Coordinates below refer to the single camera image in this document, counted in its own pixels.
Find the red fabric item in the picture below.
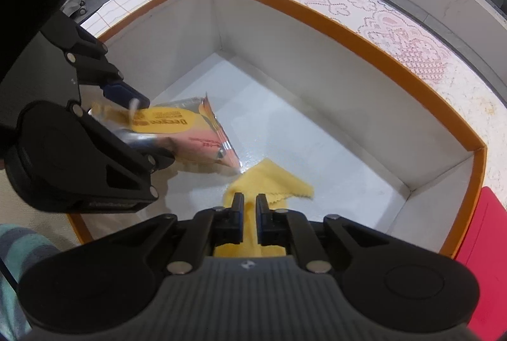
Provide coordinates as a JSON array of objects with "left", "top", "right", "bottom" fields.
[{"left": 455, "top": 186, "right": 507, "bottom": 341}]

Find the yellow cleaning cloth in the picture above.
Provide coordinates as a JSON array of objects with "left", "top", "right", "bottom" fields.
[{"left": 214, "top": 158, "right": 315, "bottom": 258}]

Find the office chair wheeled base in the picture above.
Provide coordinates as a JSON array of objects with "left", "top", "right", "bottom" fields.
[{"left": 61, "top": 0, "right": 90, "bottom": 17}]

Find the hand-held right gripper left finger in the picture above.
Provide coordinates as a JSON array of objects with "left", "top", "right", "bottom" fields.
[{"left": 131, "top": 193, "right": 245, "bottom": 275}]

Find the shiny yellow pink packet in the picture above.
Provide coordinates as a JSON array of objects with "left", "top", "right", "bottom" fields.
[{"left": 89, "top": 92, "right": 243, "bottom": 172}]

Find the person's teal striped clothing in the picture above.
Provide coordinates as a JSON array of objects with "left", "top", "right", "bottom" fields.
[{"left": 0, "top": 223, "right": 61, "bottom": 341}]

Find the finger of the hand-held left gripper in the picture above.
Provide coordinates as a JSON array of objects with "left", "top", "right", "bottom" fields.
[
  {"left": 67, "top": 100, "right": 176, "bottom": 213},
  {"left": 59, "top": 10, "right": 152, "bottom": 110}
]

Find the orange-rimmed cardboard box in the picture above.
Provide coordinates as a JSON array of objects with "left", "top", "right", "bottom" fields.
[{"left": 65, "top": 0, "right": 487, "bottom": 258}]

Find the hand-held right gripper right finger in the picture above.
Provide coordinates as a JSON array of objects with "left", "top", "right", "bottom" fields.
[{"left": 255, "top": 194, "right": 369, "bottom": 274}]

